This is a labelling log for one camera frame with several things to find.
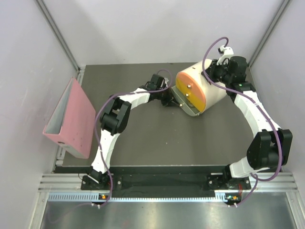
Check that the aluminium frame rail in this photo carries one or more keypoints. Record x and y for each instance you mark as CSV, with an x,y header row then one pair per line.
x,y
73,182

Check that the orange drawer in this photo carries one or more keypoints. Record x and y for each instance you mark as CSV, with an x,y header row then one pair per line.
x,y
189,87

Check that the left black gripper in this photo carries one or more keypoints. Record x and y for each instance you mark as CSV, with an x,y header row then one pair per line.
x,y
171,100

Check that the grey bottom drawer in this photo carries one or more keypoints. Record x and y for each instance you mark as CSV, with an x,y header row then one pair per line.
x,y
187,107

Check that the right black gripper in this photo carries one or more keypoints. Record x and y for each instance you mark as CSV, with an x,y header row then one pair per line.
x,y
212,68

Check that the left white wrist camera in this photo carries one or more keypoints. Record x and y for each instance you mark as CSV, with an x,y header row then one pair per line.
x,y
168,80

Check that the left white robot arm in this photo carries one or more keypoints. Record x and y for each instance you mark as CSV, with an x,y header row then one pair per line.
x,y
114,116

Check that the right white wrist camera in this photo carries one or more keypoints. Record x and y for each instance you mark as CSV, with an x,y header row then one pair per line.
x,y
225,52

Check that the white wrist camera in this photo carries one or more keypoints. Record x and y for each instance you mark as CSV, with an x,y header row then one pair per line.
x,y
168,80
225,52

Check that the yellow drawer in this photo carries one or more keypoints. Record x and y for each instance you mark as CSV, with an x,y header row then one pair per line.
x,y
198,104

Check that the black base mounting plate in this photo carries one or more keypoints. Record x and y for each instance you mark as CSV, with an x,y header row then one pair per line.
x,y
197,177

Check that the pink binder box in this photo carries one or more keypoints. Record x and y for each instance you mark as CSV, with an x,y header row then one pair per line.
x,y
72,122

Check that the white slotted cable duct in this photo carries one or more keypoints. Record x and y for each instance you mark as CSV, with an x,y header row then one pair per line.
x,y
86,196

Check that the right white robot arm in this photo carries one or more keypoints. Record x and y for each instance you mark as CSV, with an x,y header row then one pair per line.
x,y
271,144

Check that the white round drawer organizer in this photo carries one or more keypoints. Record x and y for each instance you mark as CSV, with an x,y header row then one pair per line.
x,y
212,93

